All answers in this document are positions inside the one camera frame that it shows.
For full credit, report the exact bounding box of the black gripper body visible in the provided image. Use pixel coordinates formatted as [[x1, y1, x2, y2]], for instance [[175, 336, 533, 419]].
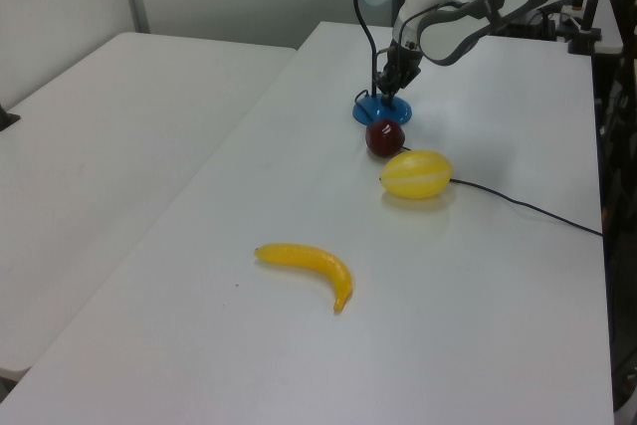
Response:
[[374, 44, 424, 93]]

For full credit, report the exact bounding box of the dark red apple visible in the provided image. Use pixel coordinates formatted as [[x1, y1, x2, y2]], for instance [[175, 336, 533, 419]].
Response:
[[365, 118, 407, 158]]

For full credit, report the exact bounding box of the yellow striped melon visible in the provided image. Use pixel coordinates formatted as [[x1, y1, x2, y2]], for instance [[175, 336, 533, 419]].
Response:
[[379, 148, 454, 200]]

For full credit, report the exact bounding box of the yellow banana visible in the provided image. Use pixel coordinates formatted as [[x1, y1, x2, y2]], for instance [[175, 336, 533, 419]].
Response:
[[254, 242, 354, 315]]

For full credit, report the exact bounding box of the black clamp with pole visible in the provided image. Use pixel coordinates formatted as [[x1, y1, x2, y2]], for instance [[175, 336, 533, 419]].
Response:
[[566, 0, 604, 54]]

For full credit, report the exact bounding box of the white side table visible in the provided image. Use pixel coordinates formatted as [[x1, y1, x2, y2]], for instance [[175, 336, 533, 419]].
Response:
[[0, 31, 300, 381]]

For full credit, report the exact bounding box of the dark brown clamp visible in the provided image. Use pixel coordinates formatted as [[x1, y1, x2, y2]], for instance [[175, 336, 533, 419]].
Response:
[[0, 104, 22, 133]]

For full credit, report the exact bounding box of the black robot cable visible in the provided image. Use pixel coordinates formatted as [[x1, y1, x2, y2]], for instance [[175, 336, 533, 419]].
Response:
[[397, 0, 472, 56]]

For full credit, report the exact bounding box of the black lamp power cable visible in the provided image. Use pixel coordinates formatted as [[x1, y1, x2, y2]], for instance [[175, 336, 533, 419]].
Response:
[[353, 90, 604, 238]]

